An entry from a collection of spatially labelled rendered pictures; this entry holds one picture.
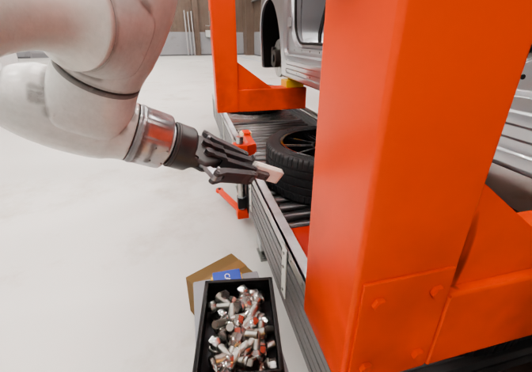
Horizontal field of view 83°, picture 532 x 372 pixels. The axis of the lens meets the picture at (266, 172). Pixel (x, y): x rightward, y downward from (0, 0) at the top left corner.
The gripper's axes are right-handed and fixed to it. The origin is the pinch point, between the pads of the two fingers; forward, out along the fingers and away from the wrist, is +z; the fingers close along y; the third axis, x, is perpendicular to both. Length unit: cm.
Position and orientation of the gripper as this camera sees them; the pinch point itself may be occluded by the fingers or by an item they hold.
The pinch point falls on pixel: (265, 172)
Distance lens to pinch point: 59.9
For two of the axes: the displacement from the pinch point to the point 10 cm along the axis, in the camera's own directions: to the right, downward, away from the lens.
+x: 5.4, -7.1, -4.4
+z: 7.8, 2.4, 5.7
